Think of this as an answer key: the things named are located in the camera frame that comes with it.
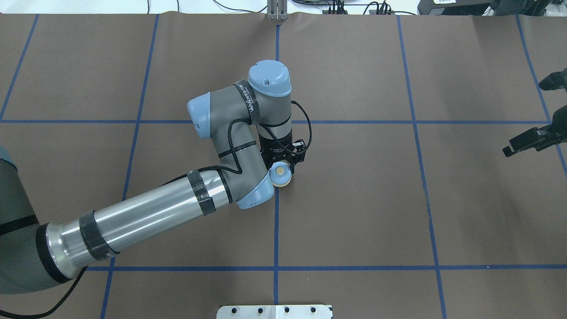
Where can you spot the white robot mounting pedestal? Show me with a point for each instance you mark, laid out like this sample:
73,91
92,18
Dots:
286,311

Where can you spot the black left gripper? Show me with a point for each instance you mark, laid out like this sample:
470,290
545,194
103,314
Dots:
275,151

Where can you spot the black box with label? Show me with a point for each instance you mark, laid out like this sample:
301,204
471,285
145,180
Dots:
453,7

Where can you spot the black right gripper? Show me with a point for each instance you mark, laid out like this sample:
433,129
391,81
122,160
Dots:
531,138

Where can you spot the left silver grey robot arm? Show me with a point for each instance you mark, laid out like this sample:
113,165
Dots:
250,127

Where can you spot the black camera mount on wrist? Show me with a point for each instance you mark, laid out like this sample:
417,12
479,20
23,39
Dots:
298,152

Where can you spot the aluminium frame post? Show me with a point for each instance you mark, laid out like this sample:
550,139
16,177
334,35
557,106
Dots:
277,10

